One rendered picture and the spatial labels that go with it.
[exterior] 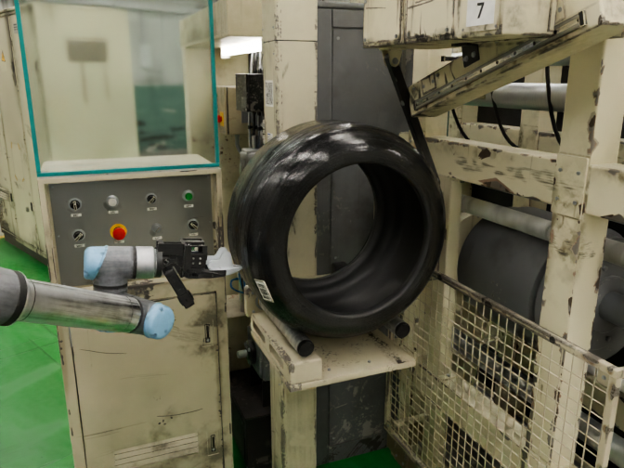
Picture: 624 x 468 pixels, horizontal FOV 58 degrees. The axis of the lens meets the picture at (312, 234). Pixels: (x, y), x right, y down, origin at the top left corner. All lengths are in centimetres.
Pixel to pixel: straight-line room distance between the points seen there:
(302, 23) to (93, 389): 134
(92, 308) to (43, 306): 10
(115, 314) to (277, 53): 86
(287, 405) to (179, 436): 46
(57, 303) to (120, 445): 115
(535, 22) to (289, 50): 69
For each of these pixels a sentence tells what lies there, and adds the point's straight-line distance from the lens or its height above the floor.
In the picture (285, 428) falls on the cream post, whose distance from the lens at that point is 202.
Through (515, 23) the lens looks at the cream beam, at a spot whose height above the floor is 166.
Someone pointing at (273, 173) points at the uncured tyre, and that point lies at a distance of 132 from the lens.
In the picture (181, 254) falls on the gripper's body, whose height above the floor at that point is 116.
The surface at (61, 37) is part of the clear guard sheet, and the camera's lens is 186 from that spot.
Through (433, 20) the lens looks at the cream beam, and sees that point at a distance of 144.
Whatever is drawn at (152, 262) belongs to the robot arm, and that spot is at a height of 115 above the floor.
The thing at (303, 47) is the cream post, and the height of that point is 164.
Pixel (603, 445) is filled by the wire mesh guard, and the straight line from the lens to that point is 138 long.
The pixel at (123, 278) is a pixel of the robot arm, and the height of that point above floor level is 112.
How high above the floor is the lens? 156
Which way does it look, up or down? 15 degrees down
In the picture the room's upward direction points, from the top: straight up
